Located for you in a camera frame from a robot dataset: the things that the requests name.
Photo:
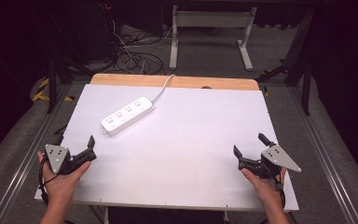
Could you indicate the white table cover board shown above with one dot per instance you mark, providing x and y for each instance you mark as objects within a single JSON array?
[{"x": 183, "y": 140}]

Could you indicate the person's right hand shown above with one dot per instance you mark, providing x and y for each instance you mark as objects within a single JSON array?
[{"x": 268, "y": 188}]

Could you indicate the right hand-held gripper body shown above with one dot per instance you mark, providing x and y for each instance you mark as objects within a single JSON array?
[{"x": 276, "y": 157}]

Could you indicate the white power strip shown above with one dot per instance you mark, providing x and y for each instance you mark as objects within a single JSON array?
[{"x": 127, "y": 115}]

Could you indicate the yellow black hazard tape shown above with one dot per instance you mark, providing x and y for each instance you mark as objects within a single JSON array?
[{"x": 42, "y": 93}]

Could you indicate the person's left hand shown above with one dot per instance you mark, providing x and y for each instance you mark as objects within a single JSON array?
[{"x": 60, "y": 186}]

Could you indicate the white metal desk frame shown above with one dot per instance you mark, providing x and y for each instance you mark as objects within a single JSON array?
[{"x": 213, "y": 19}]

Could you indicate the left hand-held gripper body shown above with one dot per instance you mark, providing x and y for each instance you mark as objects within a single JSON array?
[{"x": 59, "y": 157}]

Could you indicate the black metal stand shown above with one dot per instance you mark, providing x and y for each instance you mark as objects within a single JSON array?
[
  {"x": 306, "y": 81},
  {"x": 52, "y": 84}
]

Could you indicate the aluminium floor rail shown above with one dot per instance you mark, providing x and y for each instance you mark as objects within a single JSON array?
[
  {"x": 326, "y": 161},
  {"x": 24, "y": 174}
]

